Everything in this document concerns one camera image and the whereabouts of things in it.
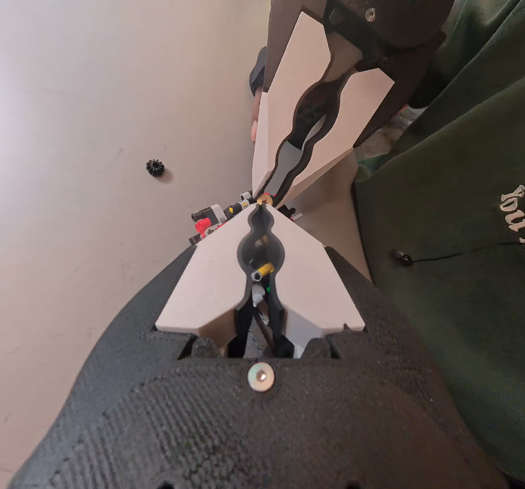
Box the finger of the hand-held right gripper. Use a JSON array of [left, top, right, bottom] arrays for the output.
[[251, 11, 332, 198], [282, 67, 396, 207]]

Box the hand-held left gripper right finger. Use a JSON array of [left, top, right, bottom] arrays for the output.
[[262, 204, 366, 358]]

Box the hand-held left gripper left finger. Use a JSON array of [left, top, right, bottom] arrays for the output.
[[155, 202, 263, 356]]

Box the lego car chassis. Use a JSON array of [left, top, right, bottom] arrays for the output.
[[189, 190, 302, 350]]

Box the person's right forearm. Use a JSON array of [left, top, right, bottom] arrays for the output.
[[392, 0, 525, 139]]

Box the person's right hand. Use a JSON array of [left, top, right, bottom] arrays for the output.
[[250, 95, 263, 143]]

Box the person's green sweatshirt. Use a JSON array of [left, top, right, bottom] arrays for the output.
[[354, 63, 525, 481]]

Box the black sweatshirt drawstring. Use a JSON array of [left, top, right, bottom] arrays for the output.
[[390, 240, 525, 267]]

